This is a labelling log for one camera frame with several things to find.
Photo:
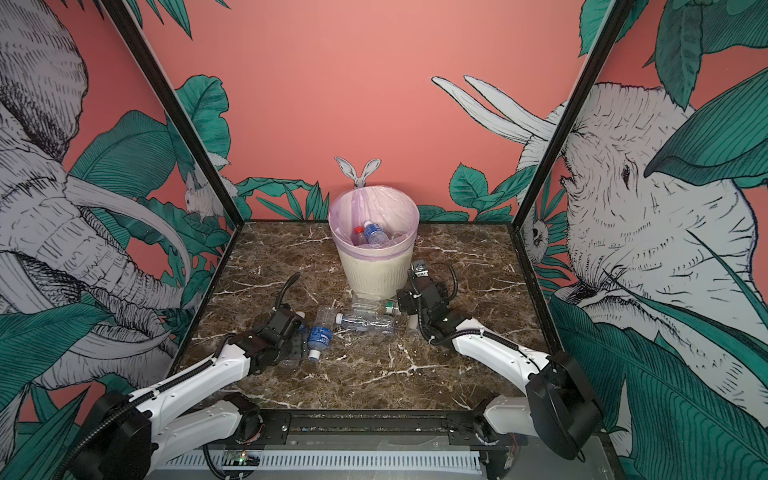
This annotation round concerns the black frame post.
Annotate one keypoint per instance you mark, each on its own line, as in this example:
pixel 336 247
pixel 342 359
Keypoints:
pixel 607 35
pixel 123 20

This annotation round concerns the blue label bottle white cap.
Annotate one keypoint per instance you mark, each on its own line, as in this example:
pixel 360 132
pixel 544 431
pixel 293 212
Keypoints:
pixel 321 333

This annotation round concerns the white ribbed waste bin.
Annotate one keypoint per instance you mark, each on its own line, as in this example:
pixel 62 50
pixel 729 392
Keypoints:
pixel 382 278

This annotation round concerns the right black frame post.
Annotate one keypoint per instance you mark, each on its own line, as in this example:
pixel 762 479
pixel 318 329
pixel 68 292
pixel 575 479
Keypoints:
pixel 607 35

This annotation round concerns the white slotted vent strip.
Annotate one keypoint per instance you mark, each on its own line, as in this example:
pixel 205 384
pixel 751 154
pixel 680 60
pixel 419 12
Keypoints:
pixel 465 462

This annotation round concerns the black front rail frame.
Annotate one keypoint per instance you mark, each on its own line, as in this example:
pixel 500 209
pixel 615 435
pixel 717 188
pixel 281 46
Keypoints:
pixel 513 456

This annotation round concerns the left black frame post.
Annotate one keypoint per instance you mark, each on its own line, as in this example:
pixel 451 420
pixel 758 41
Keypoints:
pixel 123 20

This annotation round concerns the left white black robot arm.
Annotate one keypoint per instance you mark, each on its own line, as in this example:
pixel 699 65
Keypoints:
pixel 127 436

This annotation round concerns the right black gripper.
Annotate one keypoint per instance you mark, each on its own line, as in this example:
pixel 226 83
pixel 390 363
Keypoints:
pixel 411 307

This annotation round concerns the clear bottle green band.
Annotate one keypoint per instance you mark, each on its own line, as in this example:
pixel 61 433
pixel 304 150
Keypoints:
pixel 388 307

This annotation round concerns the pink plastic bin liner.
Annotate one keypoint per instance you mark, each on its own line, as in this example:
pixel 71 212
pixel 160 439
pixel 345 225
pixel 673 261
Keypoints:
pixel 392 210

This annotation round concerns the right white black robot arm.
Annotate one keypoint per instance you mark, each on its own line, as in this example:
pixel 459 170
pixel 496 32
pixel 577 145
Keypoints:
pixel 560 407

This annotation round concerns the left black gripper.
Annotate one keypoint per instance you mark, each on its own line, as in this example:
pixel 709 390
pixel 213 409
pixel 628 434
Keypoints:
pixel 299 345

